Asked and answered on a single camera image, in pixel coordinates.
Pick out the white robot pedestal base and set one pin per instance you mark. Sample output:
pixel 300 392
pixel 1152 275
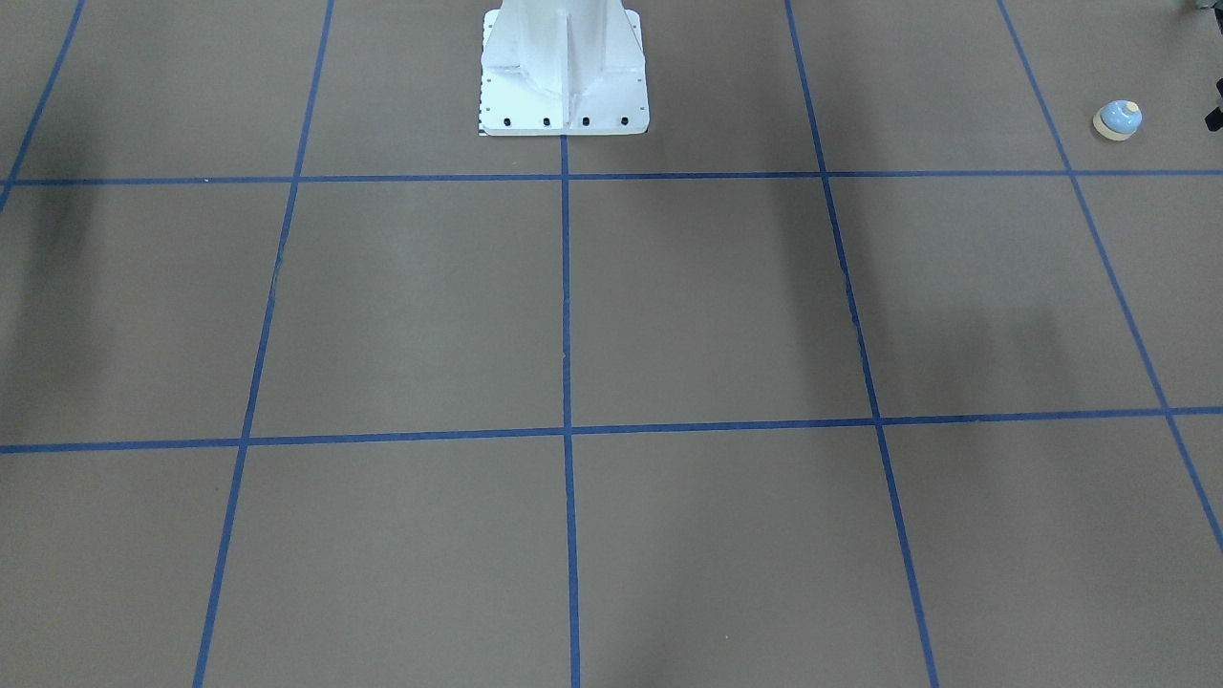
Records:
pixel 563 68

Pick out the blue call bell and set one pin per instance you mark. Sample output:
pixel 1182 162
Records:
pixel 1118 120

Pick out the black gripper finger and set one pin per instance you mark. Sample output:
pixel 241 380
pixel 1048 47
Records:
pixel 1214 119

